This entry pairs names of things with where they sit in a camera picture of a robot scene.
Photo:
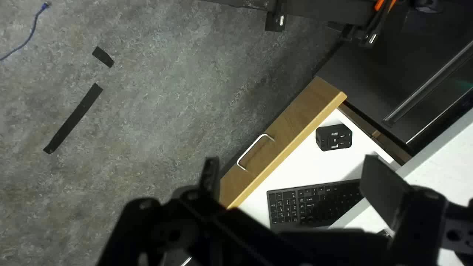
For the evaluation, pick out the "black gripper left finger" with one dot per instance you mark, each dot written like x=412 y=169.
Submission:
x=163 y=231

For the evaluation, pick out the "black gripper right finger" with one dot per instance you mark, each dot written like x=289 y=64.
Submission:
x=419 y=222

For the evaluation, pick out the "black keyboard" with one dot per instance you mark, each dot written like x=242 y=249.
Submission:
x=311 y=205

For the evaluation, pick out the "small black box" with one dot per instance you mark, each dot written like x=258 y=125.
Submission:
x=333 y=138

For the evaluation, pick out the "long black tape strip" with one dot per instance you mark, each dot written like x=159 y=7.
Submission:
x=75 y=119

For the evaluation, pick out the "stainless steel dishwasher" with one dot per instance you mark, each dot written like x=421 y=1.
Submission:
x=390 y=75

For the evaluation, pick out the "short black tape piece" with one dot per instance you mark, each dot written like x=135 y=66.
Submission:
x=103 y=57

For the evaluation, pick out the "orange and black clamp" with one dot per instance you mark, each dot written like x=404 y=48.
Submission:
x=376 y=20

